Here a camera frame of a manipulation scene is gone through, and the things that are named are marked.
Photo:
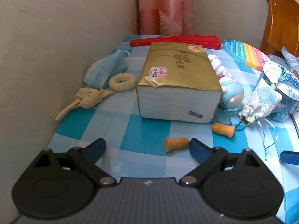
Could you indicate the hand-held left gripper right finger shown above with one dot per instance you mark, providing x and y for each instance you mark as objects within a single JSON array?
[{"x": 198, "y": 150}]

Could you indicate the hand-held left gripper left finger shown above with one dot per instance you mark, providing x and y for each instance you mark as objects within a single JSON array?
[{"x": 97, "y": 148}]

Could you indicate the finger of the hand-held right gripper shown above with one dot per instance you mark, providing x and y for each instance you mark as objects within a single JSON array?
[{"x": 289, "y": 158}]

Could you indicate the cream knotted cloth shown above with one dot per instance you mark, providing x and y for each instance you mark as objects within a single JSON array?
[{"x": 87, "y": 98}]

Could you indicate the orange foam earplug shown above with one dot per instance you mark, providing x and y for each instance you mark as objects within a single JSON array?
[
  {"x": 175, "y": 144},
  {"x": 223, "y": 130}
]

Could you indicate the white board with dark edge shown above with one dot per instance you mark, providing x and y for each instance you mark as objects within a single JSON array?
[{"x": 296, "y": 123}]

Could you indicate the blue checkered tablecloth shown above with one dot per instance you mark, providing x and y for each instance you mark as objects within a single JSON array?
[{"x": 130, "y": 130}]

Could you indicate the clear container with blue ribbons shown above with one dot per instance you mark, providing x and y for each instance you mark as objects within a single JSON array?
[{"x": 286, "y": 98}]

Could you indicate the cream fluffy hair scrunchie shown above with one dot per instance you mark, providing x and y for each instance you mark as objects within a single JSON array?
[{"x": 114, "y": 82}]

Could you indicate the blue round toy figure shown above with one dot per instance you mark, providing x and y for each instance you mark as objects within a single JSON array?
[{"x": 232, "y": 91}]

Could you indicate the gold tissue pack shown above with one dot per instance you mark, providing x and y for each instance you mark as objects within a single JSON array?
[{"x": 172, "y": 79}]

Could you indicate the blue face mask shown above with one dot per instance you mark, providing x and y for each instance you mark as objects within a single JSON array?
[{"x": 109, "y": 67}]

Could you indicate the rainbow pop bubble toy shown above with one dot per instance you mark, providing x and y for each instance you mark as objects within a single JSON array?
[{"x": 245, "y": 53}]

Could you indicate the red folded fan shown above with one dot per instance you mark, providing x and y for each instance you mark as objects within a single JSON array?
[{"x": 175, "y": 40}]

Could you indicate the wooden chair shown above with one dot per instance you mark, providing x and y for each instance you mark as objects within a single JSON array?
[{"x": 280, "y": 23}]

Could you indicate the pink curtain with gold trim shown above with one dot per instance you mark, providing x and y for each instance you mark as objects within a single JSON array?
[{"x": 163, "y": 11}]

